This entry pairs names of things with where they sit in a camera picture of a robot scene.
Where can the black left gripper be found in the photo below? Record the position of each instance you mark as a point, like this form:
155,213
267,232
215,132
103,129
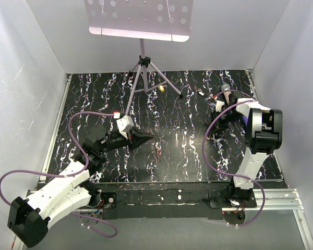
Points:
137,138

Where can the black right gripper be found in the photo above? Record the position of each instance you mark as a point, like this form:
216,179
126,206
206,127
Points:
218,127

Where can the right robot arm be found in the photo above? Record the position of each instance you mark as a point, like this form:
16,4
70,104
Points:
263,135

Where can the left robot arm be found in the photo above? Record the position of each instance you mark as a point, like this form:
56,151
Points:
31,218

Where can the sprinkles filled tube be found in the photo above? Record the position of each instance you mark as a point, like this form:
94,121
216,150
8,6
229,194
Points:
225,88

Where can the yellow key tag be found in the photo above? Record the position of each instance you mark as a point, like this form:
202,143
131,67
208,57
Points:
161,88

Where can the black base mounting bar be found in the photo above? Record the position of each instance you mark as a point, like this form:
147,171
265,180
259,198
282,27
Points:
165,200

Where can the lilac music stand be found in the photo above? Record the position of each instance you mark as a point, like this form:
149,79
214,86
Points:
144,20

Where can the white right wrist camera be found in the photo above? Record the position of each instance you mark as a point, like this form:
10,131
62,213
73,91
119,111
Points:
218,104

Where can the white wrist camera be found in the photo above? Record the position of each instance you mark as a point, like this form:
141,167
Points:
218,104
124,123

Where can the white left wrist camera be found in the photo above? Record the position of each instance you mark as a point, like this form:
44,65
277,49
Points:
124,123

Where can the aluminium frame rail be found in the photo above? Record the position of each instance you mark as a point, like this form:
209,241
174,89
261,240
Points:
17,243

